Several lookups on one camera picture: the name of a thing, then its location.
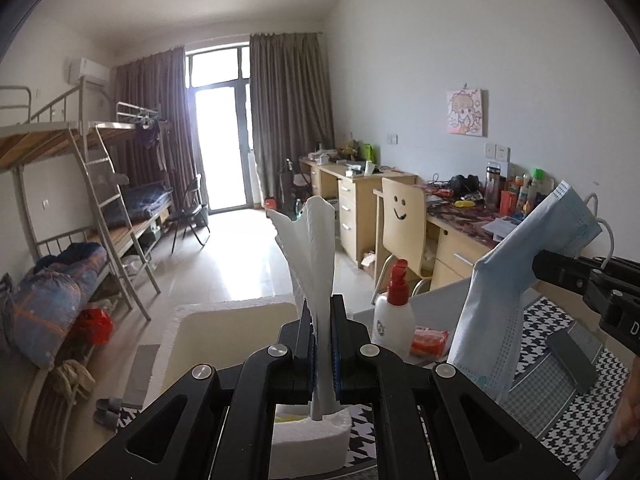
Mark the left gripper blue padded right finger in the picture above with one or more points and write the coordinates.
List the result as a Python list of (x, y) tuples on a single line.
[(352, 372)]

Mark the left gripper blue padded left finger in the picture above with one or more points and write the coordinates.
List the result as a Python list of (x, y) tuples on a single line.
[(296, 384)]

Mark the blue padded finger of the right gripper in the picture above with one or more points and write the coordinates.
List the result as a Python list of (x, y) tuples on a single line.
[(572, 274)]

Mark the blue surgical face mask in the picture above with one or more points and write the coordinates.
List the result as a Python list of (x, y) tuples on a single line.
[(488, 337)]

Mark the person's right hand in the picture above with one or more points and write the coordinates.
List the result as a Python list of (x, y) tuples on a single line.
[(627, 418)]

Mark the white red pump lotion bottle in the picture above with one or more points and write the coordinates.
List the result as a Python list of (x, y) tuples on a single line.
[(393, 323)]

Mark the red snack packet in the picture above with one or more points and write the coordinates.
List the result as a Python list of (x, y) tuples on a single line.
[(427, 342)]

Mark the white styrofoam box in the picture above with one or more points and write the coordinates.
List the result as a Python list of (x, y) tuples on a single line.
[(226, 334)]

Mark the steel thermos bottle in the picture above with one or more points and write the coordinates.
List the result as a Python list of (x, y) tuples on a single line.
[(492, 186)]

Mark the wooden desk with drawers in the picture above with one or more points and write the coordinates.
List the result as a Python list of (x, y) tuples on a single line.
[(456, 236)]

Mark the wooden smiley face chair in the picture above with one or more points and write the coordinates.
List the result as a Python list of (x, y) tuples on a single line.
[(404, 233)]

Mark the houndstooth tablecloth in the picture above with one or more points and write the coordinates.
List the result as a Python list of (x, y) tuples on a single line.
[(576, 428)]

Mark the grey slippers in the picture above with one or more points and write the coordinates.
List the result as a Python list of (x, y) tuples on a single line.
[(107, 413)]

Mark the black folding chair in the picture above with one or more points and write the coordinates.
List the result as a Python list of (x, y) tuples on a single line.
[(190, 214)]

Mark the red plastic bag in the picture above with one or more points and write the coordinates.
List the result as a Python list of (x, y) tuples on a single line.
[(93, 326)]

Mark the right brown curtain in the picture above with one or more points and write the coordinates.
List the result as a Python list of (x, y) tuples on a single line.
[(289, 102)]

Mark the brown curtain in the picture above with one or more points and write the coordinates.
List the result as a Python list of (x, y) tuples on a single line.
[(289, 102), (154, 87)]

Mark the blue plaid quilt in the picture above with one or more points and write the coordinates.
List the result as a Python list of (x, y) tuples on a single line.
[(38, 312)]

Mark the metal bunk bed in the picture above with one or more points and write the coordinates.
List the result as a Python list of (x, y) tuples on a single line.
[(60, 184)]

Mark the left brown curtain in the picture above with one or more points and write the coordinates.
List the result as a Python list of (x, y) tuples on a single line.
[(154, 87)]

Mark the white air conditioner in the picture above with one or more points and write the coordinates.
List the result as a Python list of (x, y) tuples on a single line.
[(82, 68)]

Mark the pink cartoon wall picture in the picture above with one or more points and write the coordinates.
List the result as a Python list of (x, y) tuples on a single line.
[(465, 112)]

